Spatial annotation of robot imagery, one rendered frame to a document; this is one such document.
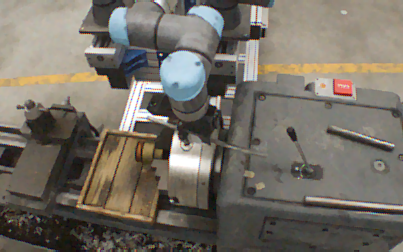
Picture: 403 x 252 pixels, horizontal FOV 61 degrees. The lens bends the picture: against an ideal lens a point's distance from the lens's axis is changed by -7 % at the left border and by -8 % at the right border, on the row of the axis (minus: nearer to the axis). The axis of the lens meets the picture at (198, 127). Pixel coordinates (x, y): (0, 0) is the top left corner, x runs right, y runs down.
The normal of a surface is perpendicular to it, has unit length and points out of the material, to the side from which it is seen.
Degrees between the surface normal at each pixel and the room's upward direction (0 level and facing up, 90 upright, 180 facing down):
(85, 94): 0
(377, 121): 0
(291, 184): 0
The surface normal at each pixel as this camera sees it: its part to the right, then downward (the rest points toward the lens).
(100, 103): -0.05, -0.56
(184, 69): -0.10, -0.35
